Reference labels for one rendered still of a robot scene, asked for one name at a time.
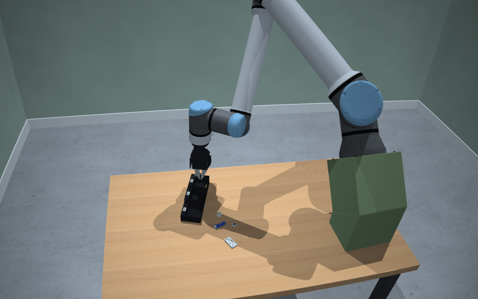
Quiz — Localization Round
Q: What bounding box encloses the black rack of three labelled bins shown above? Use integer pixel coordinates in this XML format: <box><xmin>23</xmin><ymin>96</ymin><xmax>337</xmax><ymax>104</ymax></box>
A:
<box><xmin>180</xmin><ymin>174</ymin><xmax>210</xmax><ymax>223</ymax></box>

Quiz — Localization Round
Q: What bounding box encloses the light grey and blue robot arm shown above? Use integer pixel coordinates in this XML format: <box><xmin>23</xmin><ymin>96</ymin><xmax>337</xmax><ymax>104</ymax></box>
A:
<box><xmin>188</xmin><ymin>0</ymin><xmax>386</xmax><ymax>158</ymax></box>

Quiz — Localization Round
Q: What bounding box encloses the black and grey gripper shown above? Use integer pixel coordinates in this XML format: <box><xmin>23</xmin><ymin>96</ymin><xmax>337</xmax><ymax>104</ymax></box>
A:
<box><xmin>190</xmin><ymin>143</ymin><xmax>211</xmax><ymax>180</ymax></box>

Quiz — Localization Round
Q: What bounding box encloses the grey domino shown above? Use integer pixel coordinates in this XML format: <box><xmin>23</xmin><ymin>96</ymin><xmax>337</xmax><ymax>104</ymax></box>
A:
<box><xmin>225</xmin><ymin>237</ymin><xmax>237</xmax><ymax>248</ymax></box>

